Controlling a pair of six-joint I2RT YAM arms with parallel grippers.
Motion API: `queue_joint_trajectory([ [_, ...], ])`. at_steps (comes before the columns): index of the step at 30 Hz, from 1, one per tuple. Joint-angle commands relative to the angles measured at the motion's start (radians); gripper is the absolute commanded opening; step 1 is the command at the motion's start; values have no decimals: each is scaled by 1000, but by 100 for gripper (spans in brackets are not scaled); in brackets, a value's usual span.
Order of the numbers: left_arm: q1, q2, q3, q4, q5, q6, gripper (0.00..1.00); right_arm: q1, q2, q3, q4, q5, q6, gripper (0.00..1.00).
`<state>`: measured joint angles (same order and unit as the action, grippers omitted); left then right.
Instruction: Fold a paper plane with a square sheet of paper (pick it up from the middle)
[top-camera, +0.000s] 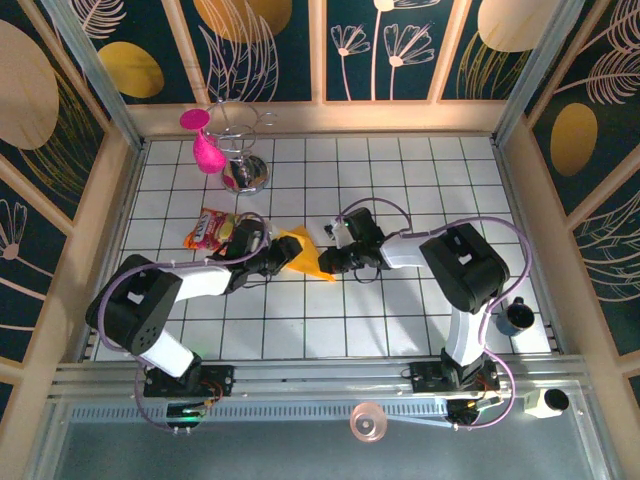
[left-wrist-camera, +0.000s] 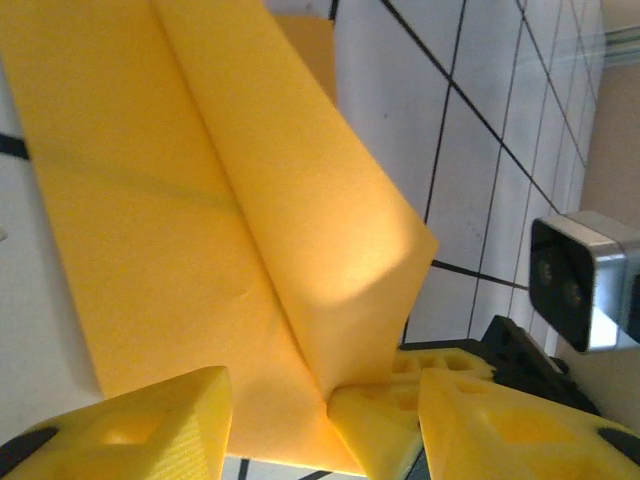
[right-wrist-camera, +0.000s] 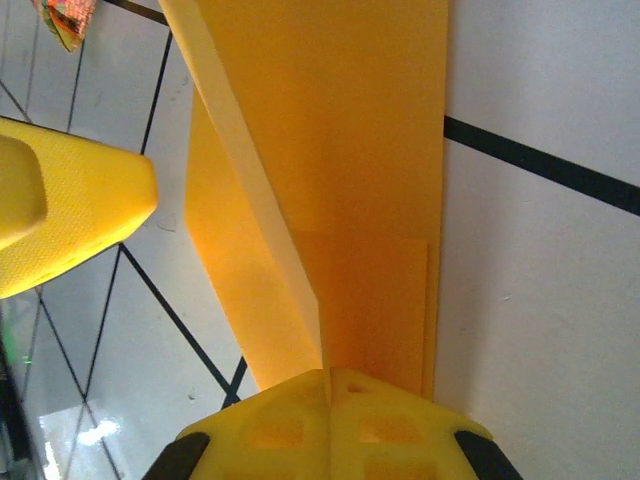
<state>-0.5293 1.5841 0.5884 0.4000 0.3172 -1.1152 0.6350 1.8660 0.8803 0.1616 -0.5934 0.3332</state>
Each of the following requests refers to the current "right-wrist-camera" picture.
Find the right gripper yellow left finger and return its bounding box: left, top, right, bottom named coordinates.
left=142, top=368, right=332, bottom=480

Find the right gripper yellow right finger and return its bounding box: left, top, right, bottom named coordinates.
left=329, top=367, right=526, bottom=480

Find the colourful snack bag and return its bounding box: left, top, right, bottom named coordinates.
left=29, top=0, right=101, bottom=54

